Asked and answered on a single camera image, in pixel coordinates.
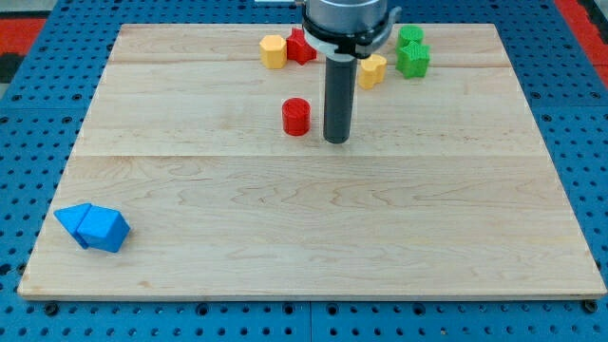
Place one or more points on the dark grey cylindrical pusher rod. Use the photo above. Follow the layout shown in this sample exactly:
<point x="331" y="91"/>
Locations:
<point x="340" y="76"/>

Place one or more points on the red cylinder block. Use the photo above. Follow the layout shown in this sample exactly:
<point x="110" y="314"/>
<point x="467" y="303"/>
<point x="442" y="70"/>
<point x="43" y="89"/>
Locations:
<point x="296" y="116"/>

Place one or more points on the red star block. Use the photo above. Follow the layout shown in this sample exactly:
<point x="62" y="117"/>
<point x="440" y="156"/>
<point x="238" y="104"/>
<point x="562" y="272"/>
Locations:
<point x="298" y="49"/>

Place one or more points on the green star block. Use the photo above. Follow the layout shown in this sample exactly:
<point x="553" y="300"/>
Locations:
<point x="413" y="60"/>

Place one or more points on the yellow heart block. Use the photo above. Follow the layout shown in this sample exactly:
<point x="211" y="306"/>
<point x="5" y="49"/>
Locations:
<point x="372" y="71"/>

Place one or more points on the yellow hexagon block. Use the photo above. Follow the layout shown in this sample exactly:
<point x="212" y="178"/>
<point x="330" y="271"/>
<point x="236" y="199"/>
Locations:
<point x="273" y="51"/>

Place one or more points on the green cylinder block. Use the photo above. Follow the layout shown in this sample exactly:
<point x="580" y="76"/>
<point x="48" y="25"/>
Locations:
<point x="409" y="34"/>

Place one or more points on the light wooden board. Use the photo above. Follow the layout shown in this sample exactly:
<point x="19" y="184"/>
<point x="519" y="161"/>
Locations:
<point x="444" y="191"/>

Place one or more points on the blue cube block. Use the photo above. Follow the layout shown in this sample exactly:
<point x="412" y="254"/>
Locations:
<point x="103" y="229"/>

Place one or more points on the blue triangle block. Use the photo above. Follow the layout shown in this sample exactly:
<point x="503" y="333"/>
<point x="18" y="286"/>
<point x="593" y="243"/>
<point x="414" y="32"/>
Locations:
<point x="71" y="218"/>

